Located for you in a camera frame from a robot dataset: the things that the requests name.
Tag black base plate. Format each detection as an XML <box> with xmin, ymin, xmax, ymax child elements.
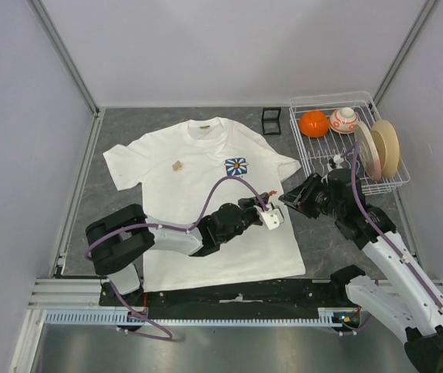
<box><xmin>98</xmin><ymin>277</ymin><xmax>375</xmax><ymax>336</ymax></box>

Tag small beige brooch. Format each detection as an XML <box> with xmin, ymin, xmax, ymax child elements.
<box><xmin>172</xmin><ymin>161</ymin><xmax>183</xmax><ymax>172</ymax></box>

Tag white wire dish rack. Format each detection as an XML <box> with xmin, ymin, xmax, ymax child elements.
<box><xmin>288</xmin><ymin>90</ymin><xmax>411</xmax><ymax>196</ymax></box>

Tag black square box far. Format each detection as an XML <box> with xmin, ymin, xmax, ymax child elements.
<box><xmin>261</xmin><ymin>107</ymin><xmax>281</xmax><ymax>136</ymax></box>

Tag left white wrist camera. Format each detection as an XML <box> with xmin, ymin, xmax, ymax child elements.
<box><xmin>256</xmin><ymin>205</ymin><xmax>284</xmax><ymax>231</ymax></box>

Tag white plate pink rim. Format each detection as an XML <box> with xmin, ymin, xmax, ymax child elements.
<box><xmin>354</xmin><ymin>121</ymin><xmax>382</xmax><ymax>181</ymax></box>

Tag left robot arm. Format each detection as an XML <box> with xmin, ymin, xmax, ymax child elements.
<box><xmin>85</xmin><ymin>193</ymin><xmax>284</xmax><ymax>305</ymax></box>

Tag white t-shirt with flower print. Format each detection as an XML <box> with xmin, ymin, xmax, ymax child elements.
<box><xmin>103</xmin><ymin>117</ymin><xmax>305</xmax><ymax>292</ymax></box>

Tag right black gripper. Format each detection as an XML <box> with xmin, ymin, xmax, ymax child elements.
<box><xmin>278</xmin><ymin>172</ymin><xmax>344</xmax><ymax>220</ymax></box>

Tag beige plate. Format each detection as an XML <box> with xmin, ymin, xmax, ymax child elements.
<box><xmin>371</xmin><ymin>120</ymin><xmax>401</xmax><ymax>179</ymax></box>

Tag aluminium frame rail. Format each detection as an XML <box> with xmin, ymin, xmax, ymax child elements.
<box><xmin>26</xmin><ymin>277</ymin><xmax>443</xmax><ymax>312</ymax></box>

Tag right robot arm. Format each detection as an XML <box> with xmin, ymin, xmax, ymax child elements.
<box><xmin>279</xmin><ymin>169</ymin><xmax>443</xmax><ymax>372</ymax></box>

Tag light blue cable duct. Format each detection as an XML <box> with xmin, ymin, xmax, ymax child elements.
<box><xmin>44</xmin><ymin>309</ymin><xmax>352</xmax><ymax>327</ymax></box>

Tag white bowl orange circles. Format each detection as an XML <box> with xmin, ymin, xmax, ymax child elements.
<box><xmin>329</xmin><ymin>106</ymin><xmax>359</xmax><ymax>134</ymax></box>

